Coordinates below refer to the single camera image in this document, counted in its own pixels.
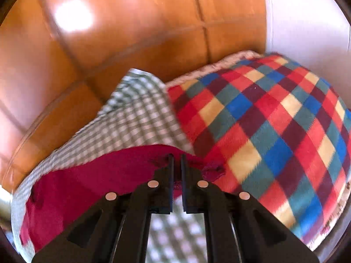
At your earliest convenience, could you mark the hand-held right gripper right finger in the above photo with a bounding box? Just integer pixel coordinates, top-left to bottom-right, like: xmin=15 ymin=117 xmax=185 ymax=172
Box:
xmin=180 ymin=154 xmax=319 ymax=263

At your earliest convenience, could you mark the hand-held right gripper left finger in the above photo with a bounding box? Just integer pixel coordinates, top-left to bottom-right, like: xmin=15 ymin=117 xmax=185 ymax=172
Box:
xmin=31 ymin=154 xmax=175 ymax=263

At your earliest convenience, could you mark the red garment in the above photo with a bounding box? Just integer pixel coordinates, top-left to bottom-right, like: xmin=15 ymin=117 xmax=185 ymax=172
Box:
xmin=19 ymin=144 xmax=227 ymax=255

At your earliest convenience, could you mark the green checked bedsheet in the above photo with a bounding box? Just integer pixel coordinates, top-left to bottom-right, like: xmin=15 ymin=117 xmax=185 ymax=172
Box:
xmin=11 ymin=68 xmax=209 ymax=263

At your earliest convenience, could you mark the multicolour checked blanket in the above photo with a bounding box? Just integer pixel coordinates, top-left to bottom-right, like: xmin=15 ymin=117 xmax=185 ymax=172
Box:
xmin=166 ymin=51 xmax=351 ymax=252

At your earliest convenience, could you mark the wooden wardrobe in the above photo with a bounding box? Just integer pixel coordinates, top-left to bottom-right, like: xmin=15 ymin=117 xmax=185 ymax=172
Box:
xmin=0 ymin=0 xmax=268 ymax=192

